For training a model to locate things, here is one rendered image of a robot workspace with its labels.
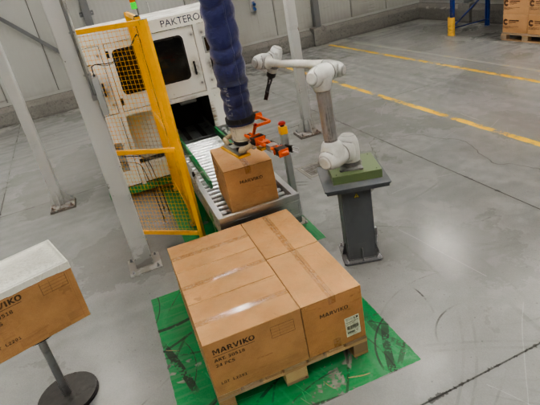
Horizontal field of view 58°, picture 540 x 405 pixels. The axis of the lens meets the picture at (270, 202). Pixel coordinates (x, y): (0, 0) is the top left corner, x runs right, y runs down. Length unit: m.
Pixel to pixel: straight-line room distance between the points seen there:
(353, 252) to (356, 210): 0.39
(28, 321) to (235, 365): 1.21
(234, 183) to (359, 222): 1.05
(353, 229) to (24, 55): 9.59
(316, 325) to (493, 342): 1.14
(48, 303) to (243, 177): 1.69
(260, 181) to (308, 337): 1.42
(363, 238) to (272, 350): 1.45
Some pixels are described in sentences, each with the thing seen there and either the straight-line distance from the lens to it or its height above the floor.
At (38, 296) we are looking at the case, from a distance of 3.14.
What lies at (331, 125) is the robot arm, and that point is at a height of 1.23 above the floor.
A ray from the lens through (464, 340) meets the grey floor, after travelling 3.49.
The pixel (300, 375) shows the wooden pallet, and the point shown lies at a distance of 3.25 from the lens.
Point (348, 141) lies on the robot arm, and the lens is 3.74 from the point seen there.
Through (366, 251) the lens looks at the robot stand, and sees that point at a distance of 4.15.
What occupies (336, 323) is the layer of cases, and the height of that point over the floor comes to 0.33.
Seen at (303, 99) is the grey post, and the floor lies 0.52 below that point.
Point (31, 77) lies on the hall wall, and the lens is 12.35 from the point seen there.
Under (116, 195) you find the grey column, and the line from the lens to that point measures 4.45.
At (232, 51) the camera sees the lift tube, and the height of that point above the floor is 1.84.
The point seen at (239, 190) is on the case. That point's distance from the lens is 3.93.
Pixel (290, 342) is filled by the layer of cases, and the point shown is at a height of 0.33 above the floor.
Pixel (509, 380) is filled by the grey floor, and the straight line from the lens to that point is 3.29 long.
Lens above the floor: 2.39
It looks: 27 degrees down
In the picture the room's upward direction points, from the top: 11 degrees counter-clockwise
